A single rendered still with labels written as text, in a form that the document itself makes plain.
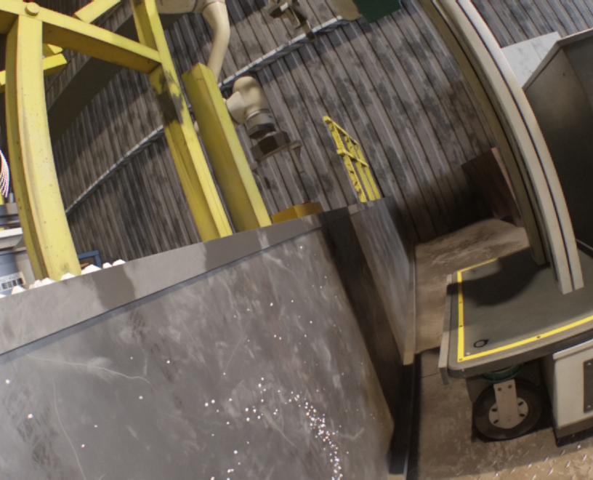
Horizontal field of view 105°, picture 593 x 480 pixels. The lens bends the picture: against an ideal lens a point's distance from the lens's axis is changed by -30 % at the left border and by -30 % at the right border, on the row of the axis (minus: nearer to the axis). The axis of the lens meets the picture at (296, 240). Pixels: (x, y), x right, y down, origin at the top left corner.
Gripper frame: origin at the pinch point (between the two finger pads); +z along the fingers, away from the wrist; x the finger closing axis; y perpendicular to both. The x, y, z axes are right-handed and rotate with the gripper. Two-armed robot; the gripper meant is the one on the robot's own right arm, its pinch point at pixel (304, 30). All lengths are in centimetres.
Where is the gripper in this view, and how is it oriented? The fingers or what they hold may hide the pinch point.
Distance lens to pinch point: 129.2
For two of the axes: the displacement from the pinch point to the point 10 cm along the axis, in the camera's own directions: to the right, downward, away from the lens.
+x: 4.5, -1.9, 8.7
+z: 3.7, 9.3, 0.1
